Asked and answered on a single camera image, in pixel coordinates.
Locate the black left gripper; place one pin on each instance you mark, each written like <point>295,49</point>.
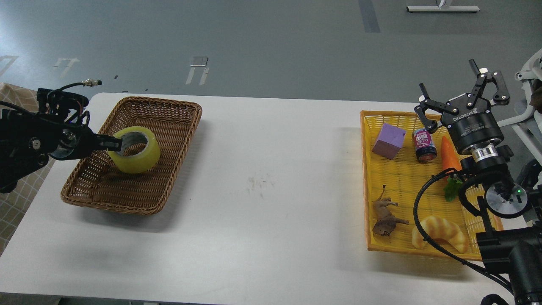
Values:
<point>79,143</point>

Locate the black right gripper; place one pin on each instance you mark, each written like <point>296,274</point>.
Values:
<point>472,123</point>

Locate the yellow tape roll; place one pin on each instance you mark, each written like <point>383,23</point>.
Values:
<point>143,160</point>

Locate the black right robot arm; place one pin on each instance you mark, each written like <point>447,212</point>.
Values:
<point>510,245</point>

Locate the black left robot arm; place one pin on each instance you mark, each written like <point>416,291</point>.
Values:
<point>59,130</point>

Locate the brown wicker basket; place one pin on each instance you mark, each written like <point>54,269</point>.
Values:
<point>97,182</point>

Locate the orange toy carrot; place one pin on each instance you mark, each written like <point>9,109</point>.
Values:
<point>450,163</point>

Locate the purple drink can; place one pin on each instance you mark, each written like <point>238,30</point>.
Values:
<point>425,149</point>

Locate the purple foam cube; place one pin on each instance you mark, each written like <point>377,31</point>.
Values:
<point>389,141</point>

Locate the yellow plastic basket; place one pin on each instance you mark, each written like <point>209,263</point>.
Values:
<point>401,179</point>

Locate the beige checkered cloth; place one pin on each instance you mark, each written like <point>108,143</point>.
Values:
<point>15,204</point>

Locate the white stand base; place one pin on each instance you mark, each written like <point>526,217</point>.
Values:
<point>443,6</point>

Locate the toy croissant bread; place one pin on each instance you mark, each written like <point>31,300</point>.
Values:
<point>440,228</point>

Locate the brown toy lion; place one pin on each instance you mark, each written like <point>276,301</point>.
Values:
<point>386,220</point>

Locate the white chair frame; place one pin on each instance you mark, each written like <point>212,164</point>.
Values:
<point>527,124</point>

